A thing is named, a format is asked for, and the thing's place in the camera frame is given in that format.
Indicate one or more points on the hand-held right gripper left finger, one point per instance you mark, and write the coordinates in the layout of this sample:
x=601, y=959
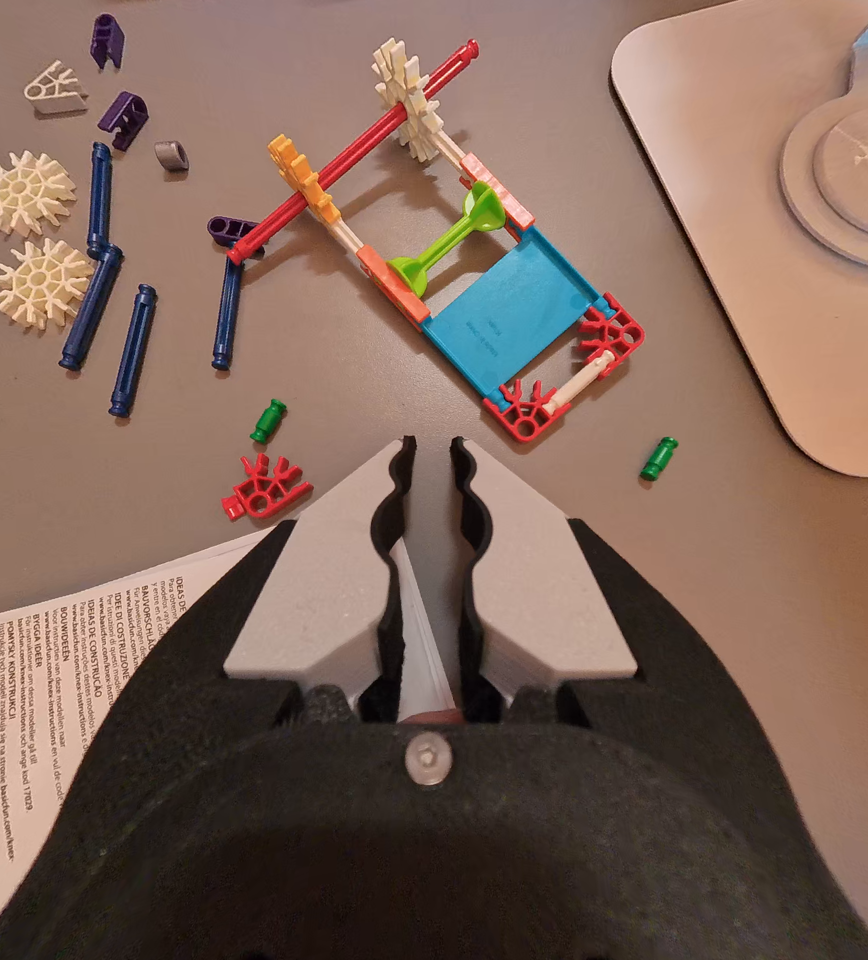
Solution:
x=314, y=600

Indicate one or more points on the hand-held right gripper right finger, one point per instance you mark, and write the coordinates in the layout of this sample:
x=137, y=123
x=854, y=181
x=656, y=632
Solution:
x=554, y=600

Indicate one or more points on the short green toy rod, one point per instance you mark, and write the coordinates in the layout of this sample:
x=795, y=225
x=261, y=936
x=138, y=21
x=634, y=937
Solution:
x=659, y=459
x=269, y=420

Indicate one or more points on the colourful toy construction model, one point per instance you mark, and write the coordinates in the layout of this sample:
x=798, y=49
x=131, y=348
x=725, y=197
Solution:
x=509, y=315

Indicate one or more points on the blue toy rod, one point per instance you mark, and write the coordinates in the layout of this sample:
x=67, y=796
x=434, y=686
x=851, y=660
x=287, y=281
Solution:
x=134, y=349
x=93, y=307
x=100, y=195
x=228, y=315

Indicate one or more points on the instruction leaflet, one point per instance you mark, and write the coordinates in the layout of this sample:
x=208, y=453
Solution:
x=29, y=712

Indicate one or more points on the purple clip connector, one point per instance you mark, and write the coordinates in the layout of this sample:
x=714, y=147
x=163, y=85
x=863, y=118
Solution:
x=224, y=229
x=123, y=112
x=106, y=37

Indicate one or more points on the white snowflake connector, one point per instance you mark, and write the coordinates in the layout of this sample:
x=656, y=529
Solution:
x=25, y=191
x=40, y=283

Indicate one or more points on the grey fan connector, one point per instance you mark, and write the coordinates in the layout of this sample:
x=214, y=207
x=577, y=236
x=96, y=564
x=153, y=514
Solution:
x=51, y=94

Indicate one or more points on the red fan connector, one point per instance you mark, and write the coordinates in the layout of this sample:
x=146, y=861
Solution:
x=265, y=495

